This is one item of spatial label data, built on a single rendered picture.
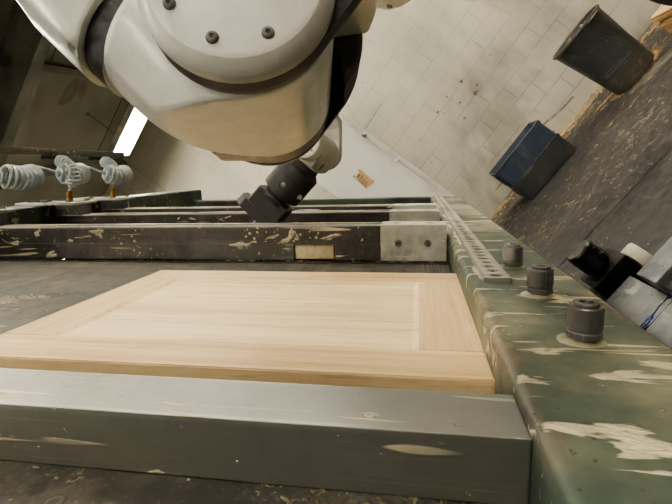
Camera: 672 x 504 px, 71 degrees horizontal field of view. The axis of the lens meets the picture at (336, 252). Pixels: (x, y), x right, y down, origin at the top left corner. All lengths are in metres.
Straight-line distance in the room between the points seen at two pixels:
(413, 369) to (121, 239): 0.82
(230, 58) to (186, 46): 0.02
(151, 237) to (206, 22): 0.88
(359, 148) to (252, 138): 4.09
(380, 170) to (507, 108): 1.93
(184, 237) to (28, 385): 0.68
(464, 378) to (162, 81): 0.29
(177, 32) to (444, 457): 0.24
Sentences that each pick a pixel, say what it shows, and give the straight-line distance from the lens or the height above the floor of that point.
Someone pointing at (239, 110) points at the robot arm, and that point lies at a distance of 0.22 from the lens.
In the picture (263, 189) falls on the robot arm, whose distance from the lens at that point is 1.02.
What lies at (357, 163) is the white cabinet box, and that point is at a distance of 4.35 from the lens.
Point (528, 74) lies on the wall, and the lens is 5.76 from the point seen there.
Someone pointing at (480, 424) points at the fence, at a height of 0.92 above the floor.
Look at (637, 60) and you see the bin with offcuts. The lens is 4.83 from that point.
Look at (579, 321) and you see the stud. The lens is 0.38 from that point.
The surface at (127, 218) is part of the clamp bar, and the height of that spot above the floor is 1.60.
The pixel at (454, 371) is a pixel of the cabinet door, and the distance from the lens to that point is 0.40.
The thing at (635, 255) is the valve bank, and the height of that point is 0.73.
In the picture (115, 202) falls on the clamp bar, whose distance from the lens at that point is 1.70.
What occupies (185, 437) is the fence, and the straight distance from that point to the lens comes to 0.31.
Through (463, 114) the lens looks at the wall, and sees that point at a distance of 5.68.
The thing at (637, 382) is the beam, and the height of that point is 0.85.
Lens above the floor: 1.04
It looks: 2 degrees up
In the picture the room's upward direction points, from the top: 53 degrees counter-clockwise
